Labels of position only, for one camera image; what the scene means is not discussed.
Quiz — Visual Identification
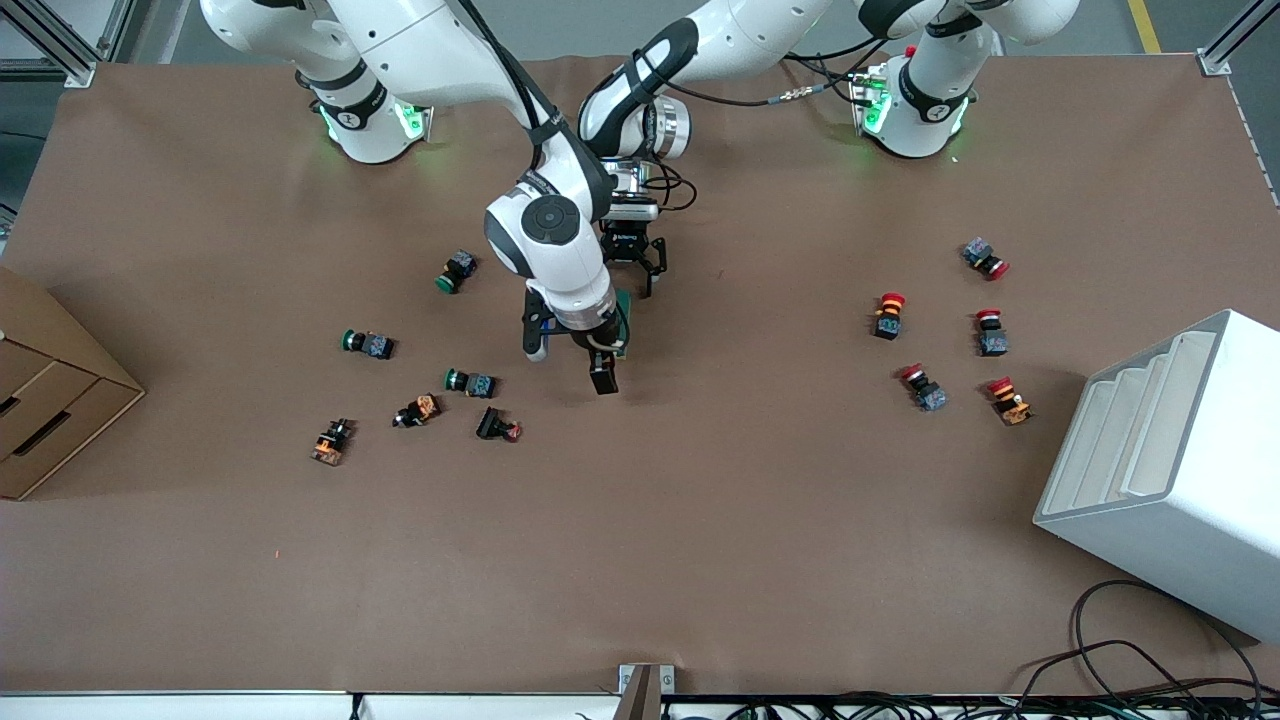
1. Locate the brown cardboard box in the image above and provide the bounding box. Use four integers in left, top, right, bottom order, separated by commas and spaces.
0, 265, 146, 501

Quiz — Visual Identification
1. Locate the white slotted storage rack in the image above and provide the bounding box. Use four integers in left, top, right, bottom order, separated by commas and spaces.
1033, 308, 1280, 644

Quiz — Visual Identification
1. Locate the black red switch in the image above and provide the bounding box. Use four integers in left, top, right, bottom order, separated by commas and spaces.
475, 405, 524, 443

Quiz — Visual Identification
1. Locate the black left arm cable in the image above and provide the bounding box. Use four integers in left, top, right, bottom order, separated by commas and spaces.
650, 35, 901, 109

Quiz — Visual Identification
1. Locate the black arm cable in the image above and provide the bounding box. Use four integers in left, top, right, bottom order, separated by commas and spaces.
650, 35, 901, 109
455, 0, 563, 151

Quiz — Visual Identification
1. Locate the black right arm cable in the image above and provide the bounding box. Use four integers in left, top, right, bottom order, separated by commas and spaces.
455, 0, 563, 151

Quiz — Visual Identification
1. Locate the grey metal table bracket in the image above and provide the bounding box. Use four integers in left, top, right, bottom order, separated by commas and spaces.
618, 663, 676, 720

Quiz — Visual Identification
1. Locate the black cable bundle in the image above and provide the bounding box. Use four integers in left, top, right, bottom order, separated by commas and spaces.
1000, 578, 1280, 720

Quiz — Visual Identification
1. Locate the aluminium frame post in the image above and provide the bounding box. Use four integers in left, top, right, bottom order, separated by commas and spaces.
1198, 0, 1280, 77
0, 0, 136, 89

